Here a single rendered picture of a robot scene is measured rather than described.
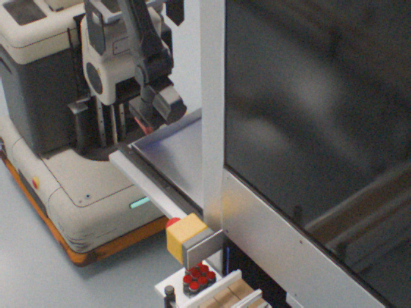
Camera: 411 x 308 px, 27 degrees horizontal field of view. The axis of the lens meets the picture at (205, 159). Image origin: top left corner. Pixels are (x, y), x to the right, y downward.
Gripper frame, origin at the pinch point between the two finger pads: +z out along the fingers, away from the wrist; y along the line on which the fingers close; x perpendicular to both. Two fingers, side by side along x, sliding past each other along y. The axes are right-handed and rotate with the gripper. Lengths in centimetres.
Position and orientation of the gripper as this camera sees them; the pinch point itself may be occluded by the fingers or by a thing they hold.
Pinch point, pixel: (149, 133)
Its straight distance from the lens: 216.3
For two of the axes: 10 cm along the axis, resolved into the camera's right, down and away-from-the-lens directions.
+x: 7.8, -4.5, 4.4
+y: 6.2, 6.6, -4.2
